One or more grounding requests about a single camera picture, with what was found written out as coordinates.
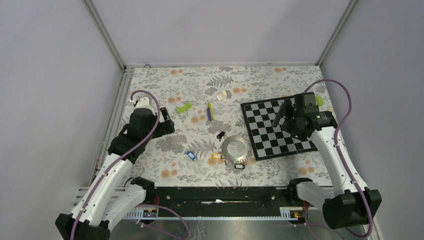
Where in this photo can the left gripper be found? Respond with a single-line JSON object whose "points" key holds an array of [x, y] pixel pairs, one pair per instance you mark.
{"points": [[165, 127]]}

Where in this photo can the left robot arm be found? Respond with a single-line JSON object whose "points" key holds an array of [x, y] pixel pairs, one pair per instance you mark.
{"points": [[94, 217]]}

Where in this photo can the cream toy block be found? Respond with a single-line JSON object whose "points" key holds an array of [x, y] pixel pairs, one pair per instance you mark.
{"points": [[222, 96]]}

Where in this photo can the large silver keyring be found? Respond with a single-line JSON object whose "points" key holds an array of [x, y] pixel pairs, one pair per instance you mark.
{"points": [[235, 149]]}

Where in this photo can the black white chessboard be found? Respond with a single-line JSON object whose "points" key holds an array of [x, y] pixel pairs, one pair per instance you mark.
{"points": [[271, 142]]}

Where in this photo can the white black key tag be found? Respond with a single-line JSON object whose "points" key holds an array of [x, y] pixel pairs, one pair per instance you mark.
{"points": [[239, 166]]}

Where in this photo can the small green block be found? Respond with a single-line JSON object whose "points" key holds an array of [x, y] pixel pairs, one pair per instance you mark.
{"points": [[319, 101]]}

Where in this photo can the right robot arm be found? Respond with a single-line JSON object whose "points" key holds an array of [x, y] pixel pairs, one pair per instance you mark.
{"points": [[351, 202]]}

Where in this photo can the floral table mat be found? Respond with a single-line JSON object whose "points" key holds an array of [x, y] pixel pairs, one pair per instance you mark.
{"points": [[165, 160]]}

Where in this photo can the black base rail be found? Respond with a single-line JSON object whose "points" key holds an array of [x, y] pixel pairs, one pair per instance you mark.
{"points": [[216, 203]]}

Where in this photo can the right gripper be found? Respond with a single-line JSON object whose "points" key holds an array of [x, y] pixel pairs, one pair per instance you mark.
{"points": [[298, 134]]}

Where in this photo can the yellow key tag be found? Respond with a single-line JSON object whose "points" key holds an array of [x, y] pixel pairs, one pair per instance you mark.
{"points": [[217, 156]]}

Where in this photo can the blue key tag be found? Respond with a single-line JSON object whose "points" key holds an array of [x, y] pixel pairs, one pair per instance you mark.
{"points": [[191, 155]]}

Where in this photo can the green curved block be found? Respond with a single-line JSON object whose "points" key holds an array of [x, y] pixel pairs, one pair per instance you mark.
{"points": [[184, 108]]}

